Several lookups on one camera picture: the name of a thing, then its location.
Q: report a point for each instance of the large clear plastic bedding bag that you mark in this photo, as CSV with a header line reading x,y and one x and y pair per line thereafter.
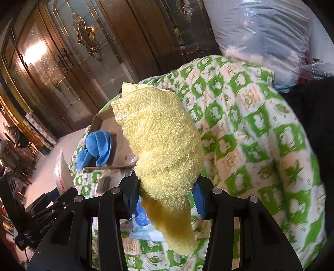
x,y
261,34

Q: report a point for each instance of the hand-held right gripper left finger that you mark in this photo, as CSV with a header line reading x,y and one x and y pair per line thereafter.
x,y
130,202

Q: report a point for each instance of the crinkled shiny plastic wrap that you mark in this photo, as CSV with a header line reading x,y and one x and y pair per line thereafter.
x,y
317,67

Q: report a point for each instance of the cardboard box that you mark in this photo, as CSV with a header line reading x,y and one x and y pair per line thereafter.
x,y
122,153

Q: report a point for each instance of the blue and white wipes packet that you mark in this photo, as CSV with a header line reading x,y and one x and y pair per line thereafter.
x,y
142,221

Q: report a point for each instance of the blue microfiber cloth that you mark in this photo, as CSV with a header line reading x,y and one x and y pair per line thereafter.
x,y
97,148

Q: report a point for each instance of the green and white printed blanket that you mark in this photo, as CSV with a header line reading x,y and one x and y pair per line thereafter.
x,y
248,130

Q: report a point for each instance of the yellow terry towel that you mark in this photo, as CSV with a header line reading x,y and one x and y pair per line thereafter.
x,y
161,146

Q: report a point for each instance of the black cloth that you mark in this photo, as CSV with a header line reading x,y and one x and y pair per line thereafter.
x,y
315,109

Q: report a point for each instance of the stacked patterned boxes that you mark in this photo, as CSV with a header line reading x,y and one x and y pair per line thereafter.
x,y
39,133

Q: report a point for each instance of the wooden wardrobe with glass doors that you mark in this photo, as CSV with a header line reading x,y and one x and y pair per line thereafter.
x,y
78,65

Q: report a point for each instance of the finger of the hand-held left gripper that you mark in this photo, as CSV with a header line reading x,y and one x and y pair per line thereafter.
x,y
61,199

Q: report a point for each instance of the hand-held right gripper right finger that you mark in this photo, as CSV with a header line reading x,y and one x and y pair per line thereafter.
x,y
199,202

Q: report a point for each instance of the white plastic packet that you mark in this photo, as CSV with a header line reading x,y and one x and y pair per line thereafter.
x,y
62,174

